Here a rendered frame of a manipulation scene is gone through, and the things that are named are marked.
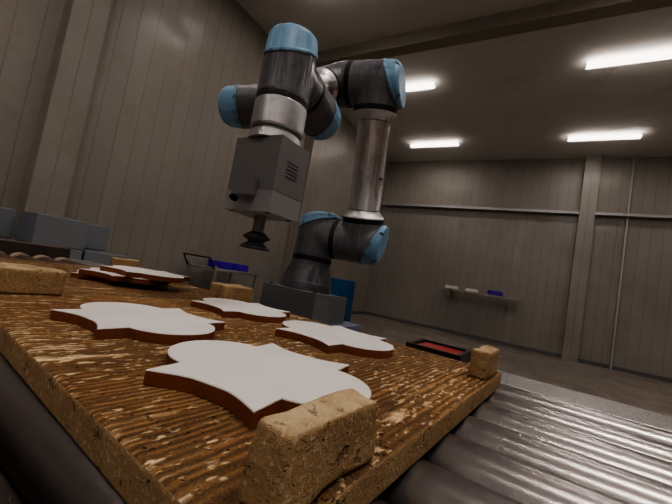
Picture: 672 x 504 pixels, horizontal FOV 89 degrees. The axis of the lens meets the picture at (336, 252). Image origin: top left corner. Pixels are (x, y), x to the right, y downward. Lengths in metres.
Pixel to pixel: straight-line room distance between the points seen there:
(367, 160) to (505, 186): 9.32
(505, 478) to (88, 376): 0.23
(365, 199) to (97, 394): 0.80
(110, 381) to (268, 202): 0.29
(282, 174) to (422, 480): 0.37
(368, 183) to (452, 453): 0.76
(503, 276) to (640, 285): 2.67
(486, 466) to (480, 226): 9.75
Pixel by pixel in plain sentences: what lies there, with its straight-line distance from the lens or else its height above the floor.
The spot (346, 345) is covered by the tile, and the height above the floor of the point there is 0.94.
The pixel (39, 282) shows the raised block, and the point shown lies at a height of 0.95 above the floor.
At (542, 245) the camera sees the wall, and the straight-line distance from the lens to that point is 9.81.
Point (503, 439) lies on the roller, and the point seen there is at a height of 0.92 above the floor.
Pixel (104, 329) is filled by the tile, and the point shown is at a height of 0.94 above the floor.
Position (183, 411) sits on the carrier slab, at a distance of 0.18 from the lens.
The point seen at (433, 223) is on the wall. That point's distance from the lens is 10.19.
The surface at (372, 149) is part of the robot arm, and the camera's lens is 0.93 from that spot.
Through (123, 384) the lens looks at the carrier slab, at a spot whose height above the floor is 0.94.
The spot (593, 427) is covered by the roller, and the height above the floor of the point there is 0.92.
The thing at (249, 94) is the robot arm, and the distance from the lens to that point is 0.67.
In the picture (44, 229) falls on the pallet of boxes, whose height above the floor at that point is 0.98.
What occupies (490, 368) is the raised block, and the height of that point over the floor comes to 0.95.
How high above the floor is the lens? 1.01
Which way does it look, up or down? 4 degrees up
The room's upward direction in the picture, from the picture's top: 10 degrees clockwise
